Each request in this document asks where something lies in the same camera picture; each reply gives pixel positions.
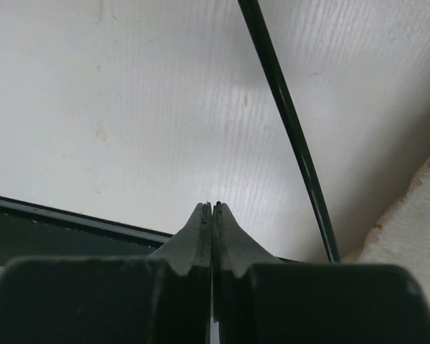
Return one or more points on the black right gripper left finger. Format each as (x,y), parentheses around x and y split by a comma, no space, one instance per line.
(162,298)

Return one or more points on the black tent pole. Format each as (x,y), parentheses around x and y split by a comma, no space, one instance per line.
(266,53)

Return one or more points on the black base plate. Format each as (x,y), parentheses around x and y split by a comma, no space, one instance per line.
(31,231)

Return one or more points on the white fluffy cushion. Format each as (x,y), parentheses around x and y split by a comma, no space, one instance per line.
(402,234)

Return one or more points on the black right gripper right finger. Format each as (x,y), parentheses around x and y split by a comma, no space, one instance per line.
(260,299)

